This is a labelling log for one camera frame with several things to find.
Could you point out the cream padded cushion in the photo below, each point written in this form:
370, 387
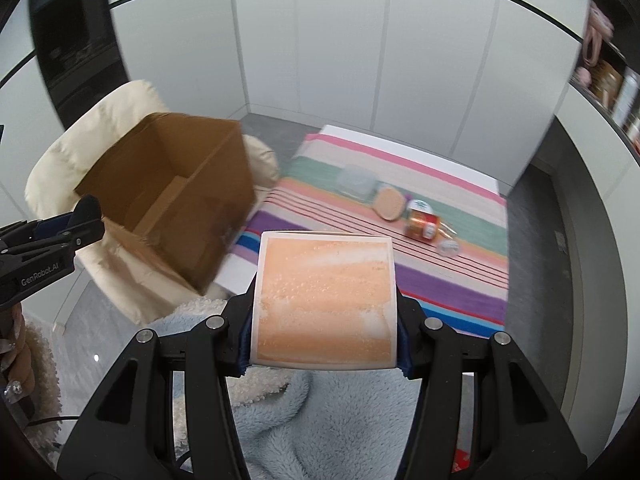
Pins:
60, 160

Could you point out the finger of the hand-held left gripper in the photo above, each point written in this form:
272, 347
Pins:
65, 241
52, 226

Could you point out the peach rounded compact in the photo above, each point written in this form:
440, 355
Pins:
390, 203

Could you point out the pink plush toy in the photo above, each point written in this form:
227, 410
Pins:
597, 30

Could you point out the grey translucent square case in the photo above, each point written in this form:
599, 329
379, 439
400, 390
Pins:
356, 182

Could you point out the square white box peach top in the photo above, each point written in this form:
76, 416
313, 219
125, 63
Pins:
325, 300

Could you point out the brown cardboard box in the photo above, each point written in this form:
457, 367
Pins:
220, 200

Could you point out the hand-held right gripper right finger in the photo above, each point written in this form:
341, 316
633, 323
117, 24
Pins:
412, 340

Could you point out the orange bottle white cap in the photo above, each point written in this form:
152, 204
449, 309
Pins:
421, 225

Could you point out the person's left forearm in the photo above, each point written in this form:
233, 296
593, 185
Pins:
44, 375

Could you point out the wall outlet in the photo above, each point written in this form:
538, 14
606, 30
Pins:
560, 241

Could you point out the wall shelf with packets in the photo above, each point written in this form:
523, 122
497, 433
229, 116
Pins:
612, 95

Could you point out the light blue fluffy robe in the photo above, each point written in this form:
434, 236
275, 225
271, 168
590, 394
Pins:
310, 420

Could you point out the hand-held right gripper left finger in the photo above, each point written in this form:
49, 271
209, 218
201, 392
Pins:
244, 347

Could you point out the striped colourful cloth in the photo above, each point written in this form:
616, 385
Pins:
450, 285

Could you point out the person's left hand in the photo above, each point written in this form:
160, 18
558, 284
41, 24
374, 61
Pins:
20, 360

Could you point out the small clear cap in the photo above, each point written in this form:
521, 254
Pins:
448, 249

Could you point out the black screen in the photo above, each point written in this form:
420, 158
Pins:
65, 35

